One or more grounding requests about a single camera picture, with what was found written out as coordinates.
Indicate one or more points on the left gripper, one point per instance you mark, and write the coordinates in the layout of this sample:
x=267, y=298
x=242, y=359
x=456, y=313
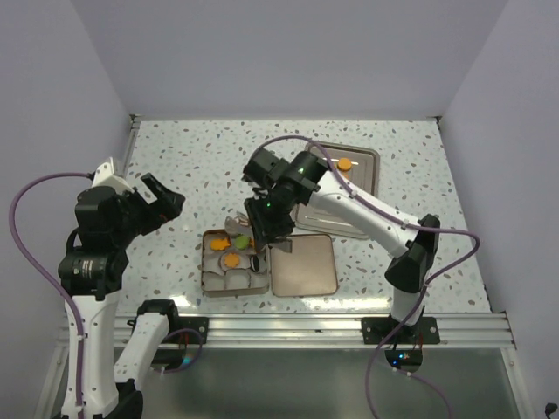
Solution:
x=167, y=205

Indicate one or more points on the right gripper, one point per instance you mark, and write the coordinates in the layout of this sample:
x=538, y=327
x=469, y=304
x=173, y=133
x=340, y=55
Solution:
x=266, y=228

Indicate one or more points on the metal tongs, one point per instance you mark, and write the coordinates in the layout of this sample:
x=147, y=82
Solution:
x=267, y=235

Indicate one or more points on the green round cookie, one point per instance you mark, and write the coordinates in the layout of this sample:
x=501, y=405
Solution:
x=242, y=242

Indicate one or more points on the black sandwich cookie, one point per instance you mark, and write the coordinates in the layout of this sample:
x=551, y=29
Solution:
x=255, y=264

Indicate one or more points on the orange swirl cookie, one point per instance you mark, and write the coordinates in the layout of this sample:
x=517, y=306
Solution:
x=230, y=260

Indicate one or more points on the orange animal cookie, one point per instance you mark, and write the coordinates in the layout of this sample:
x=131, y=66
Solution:
x=220, y=244

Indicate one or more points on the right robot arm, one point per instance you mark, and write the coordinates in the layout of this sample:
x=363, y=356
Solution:
x=281, y=185

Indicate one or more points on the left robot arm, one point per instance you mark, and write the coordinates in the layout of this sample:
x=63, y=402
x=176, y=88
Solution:
x=110, y=216

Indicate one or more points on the gold cookie tin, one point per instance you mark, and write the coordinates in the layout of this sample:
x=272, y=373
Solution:
x=218, y=282

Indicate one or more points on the gold tin lid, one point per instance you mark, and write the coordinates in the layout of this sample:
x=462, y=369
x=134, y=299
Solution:
x=308, y=270

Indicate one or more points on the orange round cookie top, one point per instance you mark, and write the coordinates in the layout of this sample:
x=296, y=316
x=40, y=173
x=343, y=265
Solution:
x=344, y=164

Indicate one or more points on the silver metal tray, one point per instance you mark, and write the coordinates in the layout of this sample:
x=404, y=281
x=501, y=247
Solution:
x=364, y=174

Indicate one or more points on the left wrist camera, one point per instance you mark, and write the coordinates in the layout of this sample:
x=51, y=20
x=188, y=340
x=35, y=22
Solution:
x=107, y=175

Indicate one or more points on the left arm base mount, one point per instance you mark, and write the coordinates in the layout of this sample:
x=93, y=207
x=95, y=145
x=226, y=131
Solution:
x=193, y=331

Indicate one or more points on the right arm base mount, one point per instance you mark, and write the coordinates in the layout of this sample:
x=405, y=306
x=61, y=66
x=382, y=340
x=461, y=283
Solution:
x=384, y=329

